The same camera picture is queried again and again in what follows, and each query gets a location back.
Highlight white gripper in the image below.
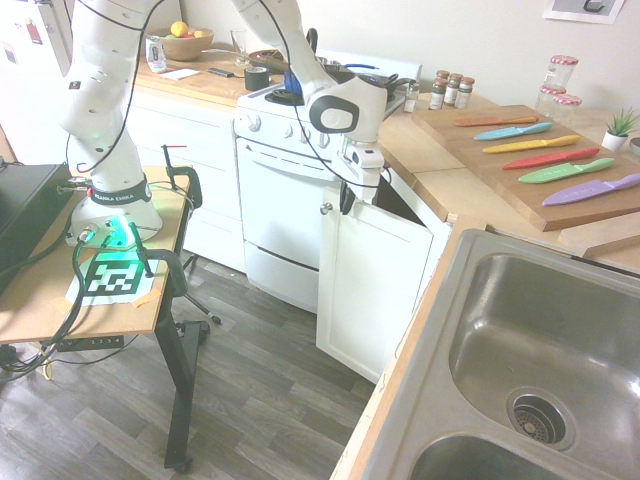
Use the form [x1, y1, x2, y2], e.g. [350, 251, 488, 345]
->
[338, 139, 387, 216]

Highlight white cabinet door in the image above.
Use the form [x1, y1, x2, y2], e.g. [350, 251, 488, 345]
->
[315, 185, 435, 385]

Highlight white drawer cabinet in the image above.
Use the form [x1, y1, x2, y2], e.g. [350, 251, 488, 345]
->
[119, 82, 247, 275]

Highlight white kitchen stove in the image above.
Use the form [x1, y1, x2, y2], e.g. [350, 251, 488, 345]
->
[233, 49, 424, 315]

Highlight glass salt shaker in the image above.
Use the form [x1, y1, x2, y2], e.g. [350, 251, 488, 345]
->
[402, 79, 421, 114]

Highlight large wooden cutting board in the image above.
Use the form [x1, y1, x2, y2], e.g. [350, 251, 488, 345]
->
[410, 103, 640, 233]

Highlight black wok pan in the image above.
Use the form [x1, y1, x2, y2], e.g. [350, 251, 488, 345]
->
[319, 57, 417, 96]

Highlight spice jar brown lid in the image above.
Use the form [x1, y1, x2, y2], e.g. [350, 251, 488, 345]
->
[443, 72, 464, 108]
[454, 75, 476, 110]
[428, 77, 450, 112]

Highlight black tape roll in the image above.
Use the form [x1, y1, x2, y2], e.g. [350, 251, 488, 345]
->
[244, 65, 272, 93]

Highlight black clamp red tip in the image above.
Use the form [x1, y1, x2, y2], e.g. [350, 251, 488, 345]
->
[160, 143, 204, 209]

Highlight brown round dish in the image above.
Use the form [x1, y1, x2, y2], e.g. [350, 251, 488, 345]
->
[248, 49, 291, 72]

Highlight orange knife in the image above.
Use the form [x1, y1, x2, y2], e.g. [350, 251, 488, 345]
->
[453, 115, 540, 128]

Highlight blue knife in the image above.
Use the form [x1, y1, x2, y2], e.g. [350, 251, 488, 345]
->
[473, 122, 554, 142]

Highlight black tripod stand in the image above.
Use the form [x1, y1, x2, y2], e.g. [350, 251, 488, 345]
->
[179, 252, 224, 327]

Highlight clear drinking glass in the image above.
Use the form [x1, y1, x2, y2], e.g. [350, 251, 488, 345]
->
[229, 28, 252, 68]

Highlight yellow knife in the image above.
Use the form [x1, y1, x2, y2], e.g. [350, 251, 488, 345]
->
[481, 134, 582, 155]

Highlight red knife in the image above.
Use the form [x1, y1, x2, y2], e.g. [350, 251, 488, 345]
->
[502, 147, 601, 172]

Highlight white notepad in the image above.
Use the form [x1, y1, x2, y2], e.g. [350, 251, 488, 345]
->
[160, 67, 202, 83]

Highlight green knife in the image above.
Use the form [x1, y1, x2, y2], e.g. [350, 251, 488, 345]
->
[517, 157, 617, 185]

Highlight stainless steel sink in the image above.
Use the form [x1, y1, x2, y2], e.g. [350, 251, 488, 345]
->
[359, 228, 640, 480]

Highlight wooden fruit bowl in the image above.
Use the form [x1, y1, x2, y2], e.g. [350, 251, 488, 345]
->
[144, 27, 216, 63]

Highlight purple knife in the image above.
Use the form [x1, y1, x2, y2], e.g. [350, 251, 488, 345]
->
[541, 173, 640, 209]

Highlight printed marker tag sheet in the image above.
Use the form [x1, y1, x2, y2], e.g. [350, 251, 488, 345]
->
[64, 252, 169, 309]

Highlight narrow wooden board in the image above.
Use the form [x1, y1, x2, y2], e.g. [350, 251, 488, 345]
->
[557, 212, 640, 259]

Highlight small potted green plant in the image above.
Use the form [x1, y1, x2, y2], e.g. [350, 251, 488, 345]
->
[600, 107, 640, 153]

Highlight black control box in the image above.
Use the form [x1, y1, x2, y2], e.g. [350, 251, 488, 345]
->
[0, 162, 77, 296]

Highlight white refrigerator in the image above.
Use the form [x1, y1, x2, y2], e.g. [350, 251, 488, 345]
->
[0, 0, 74, 167]

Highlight wooden table black legs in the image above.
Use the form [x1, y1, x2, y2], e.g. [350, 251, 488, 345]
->
[0, 164, 211, 472]

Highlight white base cabinet frame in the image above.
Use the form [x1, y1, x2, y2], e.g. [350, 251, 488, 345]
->
[372, 164, 455, 321]

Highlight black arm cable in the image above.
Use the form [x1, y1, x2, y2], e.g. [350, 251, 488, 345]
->
[74, 0, 371, 194]

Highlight paper sheet on wall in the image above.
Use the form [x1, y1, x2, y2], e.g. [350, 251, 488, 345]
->
[542, 0, 627, 26]

